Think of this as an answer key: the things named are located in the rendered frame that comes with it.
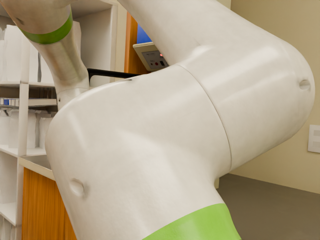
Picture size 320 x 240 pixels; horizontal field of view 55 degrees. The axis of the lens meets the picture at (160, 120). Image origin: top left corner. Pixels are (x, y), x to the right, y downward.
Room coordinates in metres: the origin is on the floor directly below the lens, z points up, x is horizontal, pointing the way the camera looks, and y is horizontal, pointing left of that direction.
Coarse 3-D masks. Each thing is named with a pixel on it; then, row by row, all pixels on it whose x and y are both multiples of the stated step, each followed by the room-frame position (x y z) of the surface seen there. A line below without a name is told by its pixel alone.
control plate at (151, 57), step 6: (144, 54) 1.28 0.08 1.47; (150, 54) 1.26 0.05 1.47; (156, 54) 1.23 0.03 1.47; (150, 60) 1.28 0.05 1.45; (156, 60) 1.26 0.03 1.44; (162, 60) 1.24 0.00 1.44; (150, 66) 1.31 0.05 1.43; (156, 66) 1.29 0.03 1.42; (162, 66) 1.27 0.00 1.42; (168, 66) 1.25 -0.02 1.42
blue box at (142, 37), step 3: (138, 24) 1.28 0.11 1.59; (138, 27) 1.28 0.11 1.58; (138, 30) 1.28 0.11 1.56; (141, 30) 1.26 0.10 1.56; (138, 33) 1.28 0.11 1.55; (141, 33) 1.26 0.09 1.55; (144, 33) 1.25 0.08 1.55; (138, 36) 1.28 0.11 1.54; (141, 36) 1.26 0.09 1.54; (144, 36) 1.25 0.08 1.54; (147, 36) 1.24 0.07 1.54; (138, 39) 1.28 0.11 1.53; (141, 39) 1.26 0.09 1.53; (144, 39) 1.25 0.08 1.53; (147, 39) 1.24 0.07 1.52; (138, 42) 1.27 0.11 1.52; (141, 42) 1.26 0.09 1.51; (144, 42) 1.25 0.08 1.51
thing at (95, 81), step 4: (88, 68) 1.17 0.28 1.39; (124, 72) 1.27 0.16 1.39; (92, 76) 1.18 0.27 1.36; (96, 76) 1.19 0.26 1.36; (100, 76) 1.21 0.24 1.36; (104, 76) 1.22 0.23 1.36; (92, 80) 1.18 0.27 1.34; (96, 80) 1.19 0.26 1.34; (100, 80) 1.21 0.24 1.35; (104, 80) 1.22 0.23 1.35; (108, 80) 1.23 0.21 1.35; (112, 80) 1.24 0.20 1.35; (116, 80) 1.25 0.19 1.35; (92, 84) 1.19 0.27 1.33; (96, 84) 1.19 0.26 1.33; (100, 84) 1.21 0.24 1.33; (92, 88) 1.19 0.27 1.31
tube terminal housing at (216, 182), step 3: (219, 0) 1.17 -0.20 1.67; (222, 0) 1.18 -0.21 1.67; (225, 0) 1.20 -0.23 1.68; (228, 0) 1.21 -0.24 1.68; (222, 3) 1.19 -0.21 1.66; (225, 3) 1.20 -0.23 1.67; (228, 3) 1.21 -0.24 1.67; (225, 6) 1.20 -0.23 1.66; (228, 6) 1.21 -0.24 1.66; (216, 180) 1.21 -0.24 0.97; (216, 183) 1.21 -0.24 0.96; (216, 186) 1.21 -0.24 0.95
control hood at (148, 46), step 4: (136, 44) 1.28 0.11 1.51; (140, 44) 1.25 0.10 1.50; (144, 44) 1.24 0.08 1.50; (148, 44) 1.22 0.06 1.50; (152, 44) 1.21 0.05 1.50; (136, 48) 1.28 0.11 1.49; (140, 48) 1.26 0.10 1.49; (144, 48) 1.25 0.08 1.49; (148, 48) 1.24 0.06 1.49; (152, 48) 1.22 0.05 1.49; (156, 48) 1.21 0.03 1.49; (136, 52) 1.30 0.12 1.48; (140, 52) 1.28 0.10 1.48; (140, 56) 1.30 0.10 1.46; (144, 60) 1.31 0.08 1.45; (144, 64) 1.33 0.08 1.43; (148, 68) 1.33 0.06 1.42
